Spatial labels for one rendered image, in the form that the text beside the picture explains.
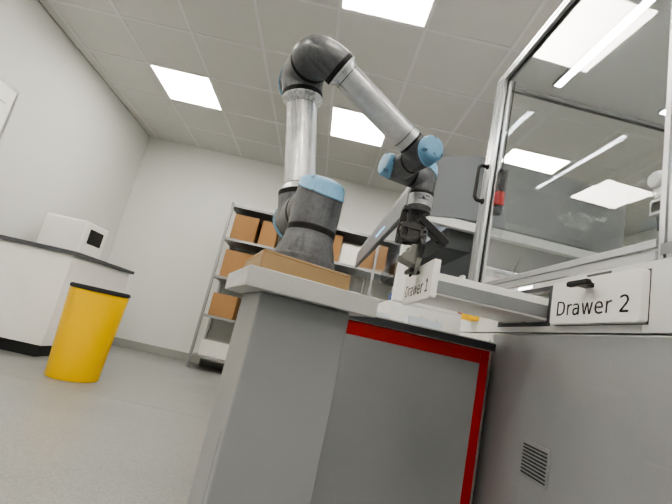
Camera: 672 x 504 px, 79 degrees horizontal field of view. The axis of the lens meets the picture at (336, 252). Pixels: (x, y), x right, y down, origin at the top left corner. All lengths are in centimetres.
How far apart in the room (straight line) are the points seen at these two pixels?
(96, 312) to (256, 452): 259
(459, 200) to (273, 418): 168
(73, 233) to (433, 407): 374
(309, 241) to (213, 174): 510
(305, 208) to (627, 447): 79
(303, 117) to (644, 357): 95
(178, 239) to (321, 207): 494
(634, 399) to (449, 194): 150
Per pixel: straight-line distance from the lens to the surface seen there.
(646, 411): 99
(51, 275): 417
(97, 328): 336
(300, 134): 116
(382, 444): 139
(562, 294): 120
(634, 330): 103
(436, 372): 140
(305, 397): 87
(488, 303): 120
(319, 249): 90
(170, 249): 581
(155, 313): 576
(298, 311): 84
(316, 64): 115
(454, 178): 231
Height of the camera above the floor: 66
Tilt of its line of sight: 12 degrees up
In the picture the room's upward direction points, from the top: 13 degrees clockwise
